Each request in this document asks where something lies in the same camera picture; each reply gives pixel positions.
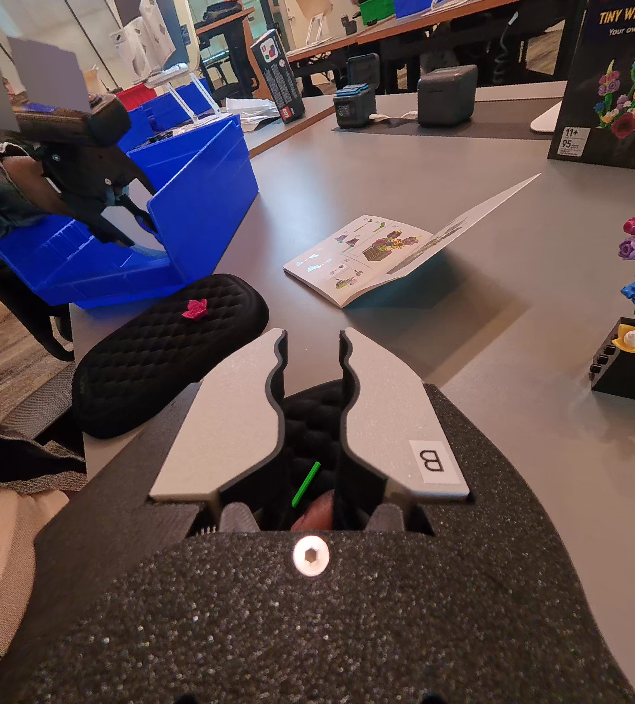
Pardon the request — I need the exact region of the green lego rod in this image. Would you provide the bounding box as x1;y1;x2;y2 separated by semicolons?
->
291;461;322;508

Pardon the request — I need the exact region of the black foam pad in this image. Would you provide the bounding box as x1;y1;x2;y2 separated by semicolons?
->
71;273;270;440
280;379;347;530

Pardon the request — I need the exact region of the person's left hand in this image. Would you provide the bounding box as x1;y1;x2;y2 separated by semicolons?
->
5;161;69;216

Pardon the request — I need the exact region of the crumpled white plastic bag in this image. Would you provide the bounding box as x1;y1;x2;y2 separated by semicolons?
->
225;98;280;133

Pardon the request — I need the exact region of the red plastic bin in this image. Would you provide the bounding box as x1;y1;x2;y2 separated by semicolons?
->
115;84;158;111

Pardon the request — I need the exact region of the green plastic bin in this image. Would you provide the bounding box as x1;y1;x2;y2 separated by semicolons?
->
358;0;396;25

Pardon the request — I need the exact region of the dark grey case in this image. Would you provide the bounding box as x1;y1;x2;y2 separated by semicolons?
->
417;65;479;127

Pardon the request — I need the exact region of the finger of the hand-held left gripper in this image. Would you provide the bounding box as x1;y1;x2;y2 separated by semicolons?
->
115;190;160;234
78;206;138;249

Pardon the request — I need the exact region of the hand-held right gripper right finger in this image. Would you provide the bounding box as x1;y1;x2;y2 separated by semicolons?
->
340;328;471;520

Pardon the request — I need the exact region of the long wooden table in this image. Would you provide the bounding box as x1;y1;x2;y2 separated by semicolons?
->
284;0;522;94

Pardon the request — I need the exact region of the small black lego box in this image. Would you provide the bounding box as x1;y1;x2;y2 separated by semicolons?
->
251;29;305;124

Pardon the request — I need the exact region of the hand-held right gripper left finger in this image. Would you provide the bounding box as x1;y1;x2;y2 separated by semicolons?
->
148;328;289;520

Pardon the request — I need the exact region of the small black case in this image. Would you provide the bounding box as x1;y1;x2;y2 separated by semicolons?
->
346;53;380;89

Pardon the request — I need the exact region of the black case with blue top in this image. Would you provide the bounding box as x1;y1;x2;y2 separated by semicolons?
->
333;84;377;130

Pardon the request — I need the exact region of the person's right hand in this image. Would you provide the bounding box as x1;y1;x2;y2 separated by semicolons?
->
291;489;336;531

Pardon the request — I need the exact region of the lego instruction booklet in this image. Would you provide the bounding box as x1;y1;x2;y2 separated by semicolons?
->
283;173;542;309

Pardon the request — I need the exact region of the black lego set box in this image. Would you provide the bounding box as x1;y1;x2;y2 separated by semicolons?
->
547;0;635;174

